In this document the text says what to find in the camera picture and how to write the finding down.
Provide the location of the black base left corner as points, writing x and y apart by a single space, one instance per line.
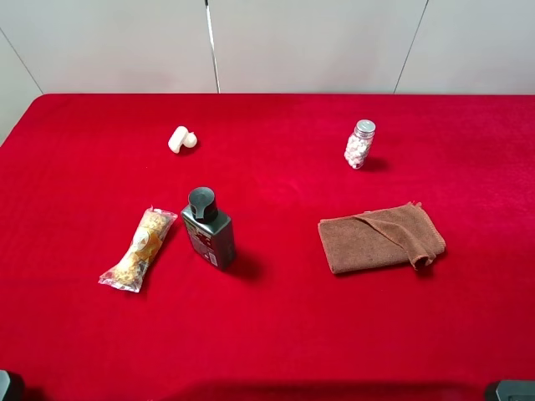
11 386

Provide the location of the red tablecloth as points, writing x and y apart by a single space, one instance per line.
79 170

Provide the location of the black base right corner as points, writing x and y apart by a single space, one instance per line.
510 390

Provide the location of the dark green pump bottle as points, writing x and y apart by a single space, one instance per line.
209 228

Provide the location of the black base corner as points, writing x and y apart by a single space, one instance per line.
11 386
510 390

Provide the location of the glass jar of white candies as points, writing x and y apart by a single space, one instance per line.
359 143

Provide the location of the white plastic fitting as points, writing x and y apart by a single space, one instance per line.
182 138

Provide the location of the packaged bread snack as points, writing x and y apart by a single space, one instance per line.
128 274

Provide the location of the folded brown towel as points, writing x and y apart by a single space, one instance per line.
382 238

